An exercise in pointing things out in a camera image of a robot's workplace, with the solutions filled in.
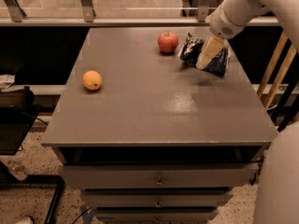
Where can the grey drawer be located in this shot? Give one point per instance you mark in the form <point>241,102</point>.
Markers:
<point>156,198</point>
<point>155,214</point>
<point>172,176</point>

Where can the grey drawer cabinet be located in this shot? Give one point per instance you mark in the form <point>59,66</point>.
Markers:
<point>153,110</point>

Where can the red apple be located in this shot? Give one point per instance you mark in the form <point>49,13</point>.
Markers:
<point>167,42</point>

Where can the white crumpled paper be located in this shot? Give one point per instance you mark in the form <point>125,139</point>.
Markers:
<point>6,81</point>

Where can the black side stand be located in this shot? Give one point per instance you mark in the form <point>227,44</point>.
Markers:
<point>17,116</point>

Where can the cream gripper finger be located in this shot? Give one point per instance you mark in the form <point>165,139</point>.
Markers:
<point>210,49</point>

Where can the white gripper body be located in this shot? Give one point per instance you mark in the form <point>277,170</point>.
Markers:
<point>221,23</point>

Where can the top grey drawer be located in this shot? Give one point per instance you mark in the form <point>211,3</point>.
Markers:
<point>172,176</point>

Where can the bottom grey drawer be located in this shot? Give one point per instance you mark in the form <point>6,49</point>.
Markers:
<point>155,214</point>

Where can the blue chip bag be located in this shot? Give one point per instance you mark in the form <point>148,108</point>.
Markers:
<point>191,49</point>

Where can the middle grey drawer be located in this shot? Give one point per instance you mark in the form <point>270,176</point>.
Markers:
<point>156,198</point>

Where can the metal window rail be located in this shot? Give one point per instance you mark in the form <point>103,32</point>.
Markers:
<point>100,13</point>

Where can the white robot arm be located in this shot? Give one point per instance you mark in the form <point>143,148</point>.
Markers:
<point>277,200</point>

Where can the orange fruit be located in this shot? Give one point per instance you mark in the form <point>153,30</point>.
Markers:
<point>92,80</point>

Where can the yellow wooden frame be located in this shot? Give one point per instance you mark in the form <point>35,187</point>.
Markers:
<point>267,100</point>

